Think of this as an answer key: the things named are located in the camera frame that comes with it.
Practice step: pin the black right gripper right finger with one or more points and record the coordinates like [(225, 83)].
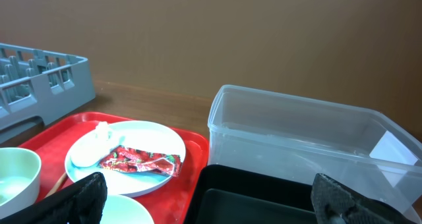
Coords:
[(334, 202)]

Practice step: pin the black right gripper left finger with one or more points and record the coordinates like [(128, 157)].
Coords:
[(80, 203)]

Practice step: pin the wooden chopstick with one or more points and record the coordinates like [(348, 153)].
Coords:
[(57, 185)]

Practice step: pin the small light blue bowl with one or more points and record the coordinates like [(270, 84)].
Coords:
[(119, 209)]

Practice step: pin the white tissue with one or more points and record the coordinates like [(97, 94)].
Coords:
[(92, 147)]

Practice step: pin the red snack wrapper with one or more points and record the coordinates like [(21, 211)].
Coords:
[(130, 160)]

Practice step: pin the light blue plate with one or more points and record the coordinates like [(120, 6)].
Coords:
[(140, 135)]

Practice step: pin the green bowl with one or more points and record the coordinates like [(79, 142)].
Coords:
[(20, 179)]

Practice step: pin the black waste tray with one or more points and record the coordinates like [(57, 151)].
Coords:
[(228, 195)]

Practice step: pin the grey dishwasher rack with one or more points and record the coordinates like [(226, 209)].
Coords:
[(42, 84)]

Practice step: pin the clear plastic bin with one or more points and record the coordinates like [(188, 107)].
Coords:
[(295, 138)]

